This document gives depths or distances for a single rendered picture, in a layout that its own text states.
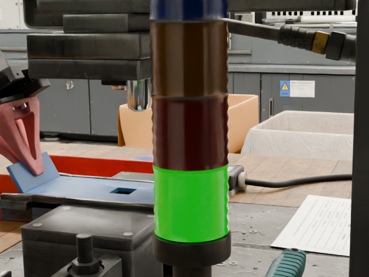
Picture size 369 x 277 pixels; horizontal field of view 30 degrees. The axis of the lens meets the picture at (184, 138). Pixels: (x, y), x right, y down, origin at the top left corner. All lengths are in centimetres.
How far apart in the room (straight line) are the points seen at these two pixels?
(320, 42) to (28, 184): 31
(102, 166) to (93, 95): 491
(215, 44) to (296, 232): 52
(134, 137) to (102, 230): 250
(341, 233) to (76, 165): 37
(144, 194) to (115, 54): 16
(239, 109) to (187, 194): 276
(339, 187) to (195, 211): 70
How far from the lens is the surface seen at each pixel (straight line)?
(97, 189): 67
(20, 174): 68
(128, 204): 62
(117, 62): 54
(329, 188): 101
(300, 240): 79
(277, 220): 86
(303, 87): 516
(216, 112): 32
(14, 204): 66
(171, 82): 32
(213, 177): 33
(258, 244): 78
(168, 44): 32
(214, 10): 32
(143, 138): 303
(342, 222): 86
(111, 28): 57
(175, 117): 32
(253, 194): 97
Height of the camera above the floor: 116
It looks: 11 degrees down
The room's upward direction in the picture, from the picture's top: 1 degrees counter-clockwise
